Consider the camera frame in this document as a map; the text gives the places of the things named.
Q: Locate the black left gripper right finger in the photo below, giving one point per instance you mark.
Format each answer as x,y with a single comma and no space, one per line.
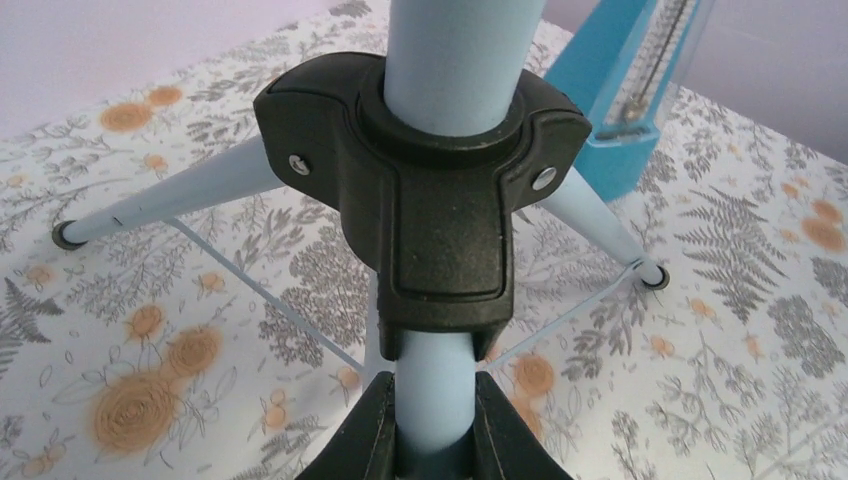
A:
504,446

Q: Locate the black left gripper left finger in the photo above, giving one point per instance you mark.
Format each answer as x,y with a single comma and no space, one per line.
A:
364,446

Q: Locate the light blue music stand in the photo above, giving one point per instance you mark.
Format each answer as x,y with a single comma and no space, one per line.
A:
425,152

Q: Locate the blue metronome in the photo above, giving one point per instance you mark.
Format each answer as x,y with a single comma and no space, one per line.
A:
623,69

